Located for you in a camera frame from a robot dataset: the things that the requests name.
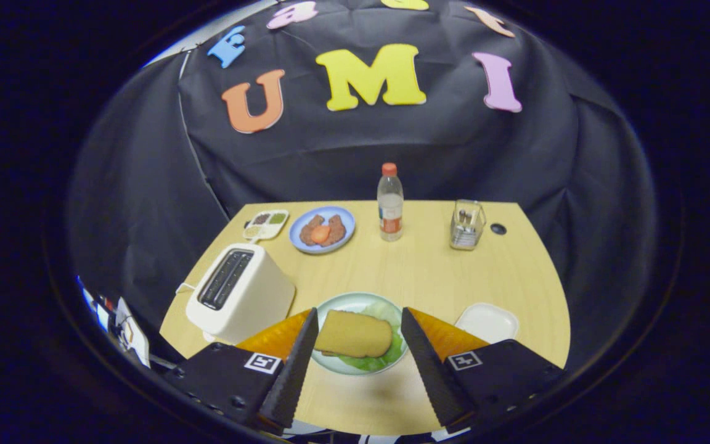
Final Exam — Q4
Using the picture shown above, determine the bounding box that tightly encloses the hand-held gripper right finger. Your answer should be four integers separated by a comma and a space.
400, 306, 565, 434

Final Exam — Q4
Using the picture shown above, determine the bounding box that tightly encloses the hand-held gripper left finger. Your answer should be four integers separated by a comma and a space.
164, 308, 320, 432

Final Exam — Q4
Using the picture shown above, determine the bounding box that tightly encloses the green lettuce leaf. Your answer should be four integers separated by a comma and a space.
337, 301, 406, 372

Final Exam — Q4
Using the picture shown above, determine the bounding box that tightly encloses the toasted bread slice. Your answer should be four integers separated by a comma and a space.
314, 310, 394, 359

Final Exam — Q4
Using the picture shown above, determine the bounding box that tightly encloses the small white dish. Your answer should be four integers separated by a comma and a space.
454, 302, 520, 345

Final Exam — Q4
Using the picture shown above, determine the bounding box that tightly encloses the white toaster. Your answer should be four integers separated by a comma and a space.
186, 243, 296, 345

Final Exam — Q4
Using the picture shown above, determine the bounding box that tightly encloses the pale green plate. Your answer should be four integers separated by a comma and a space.
309, 292, 410, 376

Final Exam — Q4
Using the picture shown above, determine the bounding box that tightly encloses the white condiment tray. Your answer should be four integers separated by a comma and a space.
243, 210, 290, 241

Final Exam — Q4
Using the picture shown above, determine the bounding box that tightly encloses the clear plastic water bottle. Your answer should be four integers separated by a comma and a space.
377, 163, 404, 242

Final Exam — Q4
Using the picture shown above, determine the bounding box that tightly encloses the white plastic object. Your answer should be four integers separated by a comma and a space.
112, 297, 151, 368

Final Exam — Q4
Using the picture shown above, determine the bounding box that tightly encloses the blue plate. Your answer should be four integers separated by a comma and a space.
288, 205, 356, 255

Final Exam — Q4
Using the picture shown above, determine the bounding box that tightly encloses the black backdrop cloth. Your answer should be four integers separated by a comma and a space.
65, 0, 658, 371

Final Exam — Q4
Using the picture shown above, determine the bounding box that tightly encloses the metal wire cutlery holder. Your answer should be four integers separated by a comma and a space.
450, 199, 487, 251

